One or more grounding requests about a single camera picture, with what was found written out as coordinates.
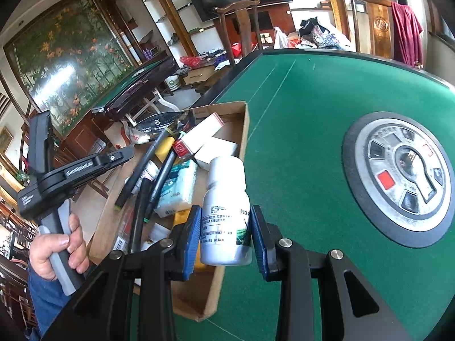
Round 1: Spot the cardboard box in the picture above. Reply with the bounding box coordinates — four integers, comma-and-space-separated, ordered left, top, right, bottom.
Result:
88, 101, 250, 323

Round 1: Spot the black marker pen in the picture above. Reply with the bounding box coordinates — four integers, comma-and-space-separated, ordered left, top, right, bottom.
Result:
144, 151, 177, 221
115, 130, 170, 210

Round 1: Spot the pile of dark clothes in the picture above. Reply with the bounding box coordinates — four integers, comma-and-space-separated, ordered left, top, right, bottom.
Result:
295, 16, 351, 51

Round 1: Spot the white round jar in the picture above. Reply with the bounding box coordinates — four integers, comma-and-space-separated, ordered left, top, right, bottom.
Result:
164, 74, 180, 95

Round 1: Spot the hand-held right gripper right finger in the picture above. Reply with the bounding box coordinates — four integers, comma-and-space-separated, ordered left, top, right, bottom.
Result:
251, 205, 413, 341

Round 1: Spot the wooden wall shelving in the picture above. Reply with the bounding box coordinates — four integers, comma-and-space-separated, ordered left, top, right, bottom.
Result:
131, 0, 200, 57

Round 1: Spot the white plastic bag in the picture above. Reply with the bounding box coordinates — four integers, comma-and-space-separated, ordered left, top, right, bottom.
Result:
272, 26, 289, 49

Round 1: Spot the round table control panel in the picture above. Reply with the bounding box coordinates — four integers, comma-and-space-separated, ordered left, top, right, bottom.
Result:
342, 111, 455, 249

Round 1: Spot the dark folded game table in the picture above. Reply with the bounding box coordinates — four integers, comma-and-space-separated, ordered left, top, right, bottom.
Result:
90, 57, 179, 122

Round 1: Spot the white bottle with green label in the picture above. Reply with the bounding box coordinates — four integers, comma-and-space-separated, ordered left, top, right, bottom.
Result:
200, 156, 253, 267

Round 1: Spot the pale blue tissue packet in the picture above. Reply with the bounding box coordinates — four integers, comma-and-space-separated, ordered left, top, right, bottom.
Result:
154, 159, 198, 218

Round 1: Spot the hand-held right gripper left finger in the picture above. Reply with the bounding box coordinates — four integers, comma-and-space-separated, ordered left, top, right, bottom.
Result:
43, 205, 202, 341

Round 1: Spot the plain wooden chair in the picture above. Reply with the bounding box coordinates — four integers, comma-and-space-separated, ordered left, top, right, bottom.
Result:
215, 0, 264, 66

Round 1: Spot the person's left forearm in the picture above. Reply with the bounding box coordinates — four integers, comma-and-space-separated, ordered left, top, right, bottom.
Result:
28, 266, 73, 336

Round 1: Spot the dark red garment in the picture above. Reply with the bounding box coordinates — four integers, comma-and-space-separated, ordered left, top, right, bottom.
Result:
390, 2, 425, 68

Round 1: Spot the black tube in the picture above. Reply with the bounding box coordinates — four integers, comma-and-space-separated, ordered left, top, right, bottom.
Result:
128, 179, 152, 255

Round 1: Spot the framed flower painting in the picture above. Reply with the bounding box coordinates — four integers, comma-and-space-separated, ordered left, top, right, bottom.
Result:
3, 0, 134, 140

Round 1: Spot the plain white box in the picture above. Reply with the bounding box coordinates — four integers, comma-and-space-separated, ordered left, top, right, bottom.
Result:
194, 137, 239, 171

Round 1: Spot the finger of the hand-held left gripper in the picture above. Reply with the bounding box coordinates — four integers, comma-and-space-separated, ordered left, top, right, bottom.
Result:
101, 147, 135, 169

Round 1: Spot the person's left hand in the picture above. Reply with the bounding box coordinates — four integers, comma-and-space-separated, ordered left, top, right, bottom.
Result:
29, 213, 89, 280

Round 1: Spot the wooden chair with carved medallion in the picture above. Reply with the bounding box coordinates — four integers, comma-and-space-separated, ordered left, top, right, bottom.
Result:
343, 0, 396, 62

